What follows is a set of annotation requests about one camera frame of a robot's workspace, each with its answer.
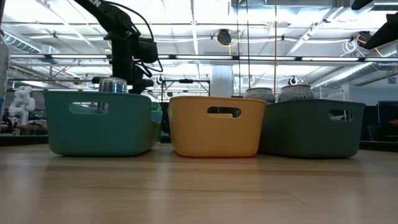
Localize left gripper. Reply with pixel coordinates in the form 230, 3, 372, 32
91, 55, 155, 95

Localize blue silver Red Bull can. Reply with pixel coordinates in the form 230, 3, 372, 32
96, 77, 128, 113

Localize teal green plastic bin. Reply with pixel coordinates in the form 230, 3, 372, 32
42, 90, 164, 157

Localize yellow plastic bin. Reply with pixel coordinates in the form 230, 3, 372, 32
167, 95, 268, 158

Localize dark blue plastic bin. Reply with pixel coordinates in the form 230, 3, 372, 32
257, 98, 367, 159

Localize black monitor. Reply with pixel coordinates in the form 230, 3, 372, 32
376, 100, 398, 142

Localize black hanging cable reel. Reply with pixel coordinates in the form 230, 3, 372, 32
216, 28, 233, 47
356, 30, 373, 48

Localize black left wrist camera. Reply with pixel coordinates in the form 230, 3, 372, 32
136, 37, 159, 65

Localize black aluminium table frame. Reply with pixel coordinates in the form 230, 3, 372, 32
0, 53, 398, 152

